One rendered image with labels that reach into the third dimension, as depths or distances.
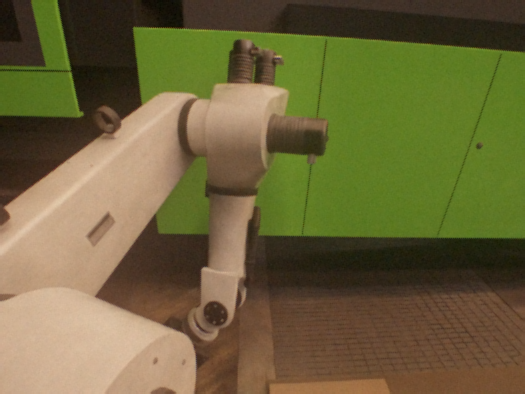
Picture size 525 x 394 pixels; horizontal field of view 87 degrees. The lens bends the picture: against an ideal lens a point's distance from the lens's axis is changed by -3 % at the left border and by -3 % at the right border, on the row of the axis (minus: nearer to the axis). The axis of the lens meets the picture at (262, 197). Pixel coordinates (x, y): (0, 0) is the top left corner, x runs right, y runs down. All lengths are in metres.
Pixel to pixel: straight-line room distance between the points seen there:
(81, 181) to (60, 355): 0.39
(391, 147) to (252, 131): 0.87
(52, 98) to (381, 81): 1.45
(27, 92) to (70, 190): 1.00
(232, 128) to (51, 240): 0.51
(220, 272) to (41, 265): 0.65
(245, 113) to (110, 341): 0.65
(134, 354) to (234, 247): 0.77
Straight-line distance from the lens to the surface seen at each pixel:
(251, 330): 1.86
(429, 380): 1.86
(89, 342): 0.42
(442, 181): 1.75
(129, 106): 1.63
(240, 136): 0.84
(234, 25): 1.66
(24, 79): 1.64
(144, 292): 2.21
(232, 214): 1.07
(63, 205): 0.68
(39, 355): 0.43
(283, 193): 1.48
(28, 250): 0.66
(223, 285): 1.16
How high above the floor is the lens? 1.45
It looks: 26 degrees down
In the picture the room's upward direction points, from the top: straight up
